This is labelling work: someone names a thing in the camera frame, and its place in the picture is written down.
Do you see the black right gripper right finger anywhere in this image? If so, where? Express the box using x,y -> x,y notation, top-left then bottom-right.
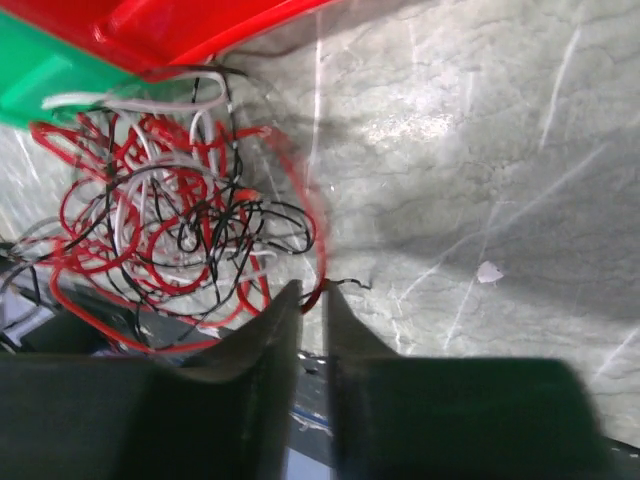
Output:
323,285 -> 615,479

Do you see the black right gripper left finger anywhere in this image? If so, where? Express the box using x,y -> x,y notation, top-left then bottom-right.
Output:
1,281 -> 301,479

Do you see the red plastic bin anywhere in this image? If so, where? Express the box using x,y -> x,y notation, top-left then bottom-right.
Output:
1,0 -> 327,73

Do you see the green bin left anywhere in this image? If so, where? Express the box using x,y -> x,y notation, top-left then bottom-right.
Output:
0,12 -> 146,131

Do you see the tangled wire bundle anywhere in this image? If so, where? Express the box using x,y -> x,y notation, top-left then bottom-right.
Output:
0,64 -> 321,351

